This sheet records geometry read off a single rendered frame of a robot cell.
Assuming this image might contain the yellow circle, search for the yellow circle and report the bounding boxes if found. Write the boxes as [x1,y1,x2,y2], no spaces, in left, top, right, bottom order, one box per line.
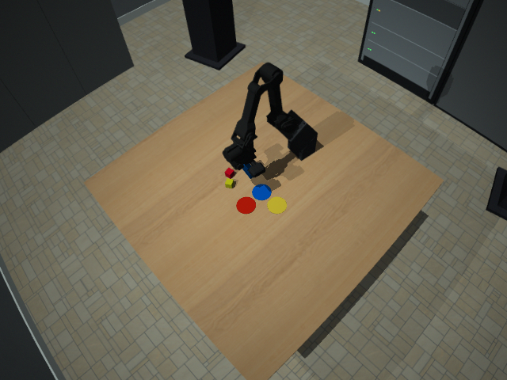
[267,196,287,214]

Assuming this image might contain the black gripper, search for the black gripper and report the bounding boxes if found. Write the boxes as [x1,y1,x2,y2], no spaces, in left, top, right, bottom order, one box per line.
[243,149,265,177]

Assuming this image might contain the blue block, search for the blue block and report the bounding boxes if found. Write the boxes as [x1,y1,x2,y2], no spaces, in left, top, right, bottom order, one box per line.
[242,163,253,179]

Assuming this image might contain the red circle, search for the red circle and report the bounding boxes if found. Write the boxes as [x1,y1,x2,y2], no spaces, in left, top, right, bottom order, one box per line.
[236,197,256,214]

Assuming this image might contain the red cube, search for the red cube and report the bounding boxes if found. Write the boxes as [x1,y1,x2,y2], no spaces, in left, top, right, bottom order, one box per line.
[225,168,234,179]

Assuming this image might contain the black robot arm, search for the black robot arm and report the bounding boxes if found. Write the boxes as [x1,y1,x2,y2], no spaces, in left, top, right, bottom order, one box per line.
[223,63,299,170]

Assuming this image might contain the blue circle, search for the blue circle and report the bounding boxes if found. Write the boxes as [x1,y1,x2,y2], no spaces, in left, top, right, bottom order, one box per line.
[252,184,271,200]

